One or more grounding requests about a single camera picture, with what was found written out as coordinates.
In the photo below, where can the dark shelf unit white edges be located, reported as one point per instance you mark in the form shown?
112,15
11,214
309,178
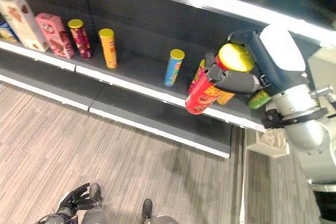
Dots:
147,37

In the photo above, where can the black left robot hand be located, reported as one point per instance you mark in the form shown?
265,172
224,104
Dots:
74,199

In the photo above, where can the green chip can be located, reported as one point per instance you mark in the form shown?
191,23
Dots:
258,100

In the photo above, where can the blue chip can yellow lid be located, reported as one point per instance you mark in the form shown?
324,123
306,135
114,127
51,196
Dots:
173,69

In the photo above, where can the orange chip can yellow lid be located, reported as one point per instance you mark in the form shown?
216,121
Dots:
109,49

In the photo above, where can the blue white snack package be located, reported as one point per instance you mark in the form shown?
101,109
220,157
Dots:
7,32

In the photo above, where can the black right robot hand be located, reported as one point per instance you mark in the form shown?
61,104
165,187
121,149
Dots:
278,58

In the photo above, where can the robot right leg and foot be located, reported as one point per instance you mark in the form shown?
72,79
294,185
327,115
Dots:
152,216

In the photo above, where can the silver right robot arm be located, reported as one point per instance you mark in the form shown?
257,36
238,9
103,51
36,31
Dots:
307,129

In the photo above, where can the pink snack box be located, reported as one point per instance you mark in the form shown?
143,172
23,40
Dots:
56,36

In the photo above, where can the robot left leg and foot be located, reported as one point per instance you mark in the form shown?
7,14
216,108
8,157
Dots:
95,208

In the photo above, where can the maroon chip can yellow lid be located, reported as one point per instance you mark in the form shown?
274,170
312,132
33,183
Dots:
81,40

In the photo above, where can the tall cream snack box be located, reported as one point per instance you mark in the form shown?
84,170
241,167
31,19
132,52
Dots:
22,22

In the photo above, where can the orange snack package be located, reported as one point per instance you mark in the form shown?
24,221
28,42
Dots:
225,97

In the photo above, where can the red chip can yellow lid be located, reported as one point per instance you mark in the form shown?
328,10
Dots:
202,95

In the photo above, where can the white box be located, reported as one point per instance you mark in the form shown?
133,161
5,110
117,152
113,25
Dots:
267,142

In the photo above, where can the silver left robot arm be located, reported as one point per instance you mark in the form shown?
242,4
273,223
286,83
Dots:
52,218

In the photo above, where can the robot leg and foot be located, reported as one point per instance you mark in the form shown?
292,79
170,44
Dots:
95,208
152,216

